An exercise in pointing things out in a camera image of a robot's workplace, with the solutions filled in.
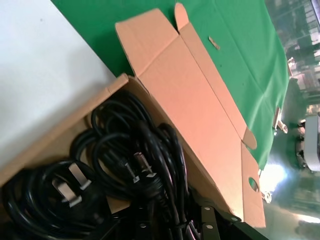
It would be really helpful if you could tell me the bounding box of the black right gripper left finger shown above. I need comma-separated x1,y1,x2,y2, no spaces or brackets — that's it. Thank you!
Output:
107,214,161,240

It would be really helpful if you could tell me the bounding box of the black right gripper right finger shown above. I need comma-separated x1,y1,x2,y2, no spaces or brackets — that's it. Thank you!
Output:
197,198,276,240

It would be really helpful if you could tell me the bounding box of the black power cable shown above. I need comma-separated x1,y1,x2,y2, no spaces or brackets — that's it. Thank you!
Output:
71,89,161,161
94,122,201,240
2,159,113,240

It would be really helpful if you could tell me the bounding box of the open brown cardboard box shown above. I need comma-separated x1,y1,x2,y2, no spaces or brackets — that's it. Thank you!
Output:
0,2,266,240

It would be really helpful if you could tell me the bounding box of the small cardboard scrap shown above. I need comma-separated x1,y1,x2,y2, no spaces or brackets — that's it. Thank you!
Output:
208,36,221,50

